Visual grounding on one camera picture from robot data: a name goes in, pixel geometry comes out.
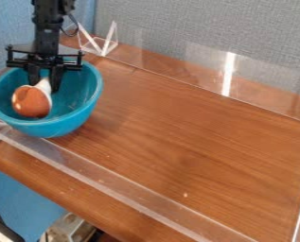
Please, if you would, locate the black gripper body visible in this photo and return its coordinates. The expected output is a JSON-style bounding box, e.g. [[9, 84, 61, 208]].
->
[[6, 0, 82, 70]]

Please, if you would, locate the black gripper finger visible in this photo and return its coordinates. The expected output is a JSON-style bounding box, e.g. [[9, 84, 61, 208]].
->
[[50, 64, 65, 93], [27, 64, 39, 86]]

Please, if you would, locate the blue plastic bowl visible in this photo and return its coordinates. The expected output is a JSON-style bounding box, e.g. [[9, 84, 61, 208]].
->
[[0, 61, 105, 138]]

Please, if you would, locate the white and brown toy mushroom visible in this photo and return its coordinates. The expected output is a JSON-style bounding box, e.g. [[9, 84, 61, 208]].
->
[[13, 78, 53, 118]]

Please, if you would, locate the white power strip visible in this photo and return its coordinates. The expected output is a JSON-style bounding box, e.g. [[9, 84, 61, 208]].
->
[[38, 213, 97, 242]]

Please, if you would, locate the black cable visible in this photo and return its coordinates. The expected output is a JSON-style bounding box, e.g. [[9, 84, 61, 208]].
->
[[58, 12, 81, 38]]

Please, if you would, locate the clear acrylic barrier wall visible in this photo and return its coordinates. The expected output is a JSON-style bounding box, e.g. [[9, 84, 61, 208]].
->
[[0, 21, 300, 242]]

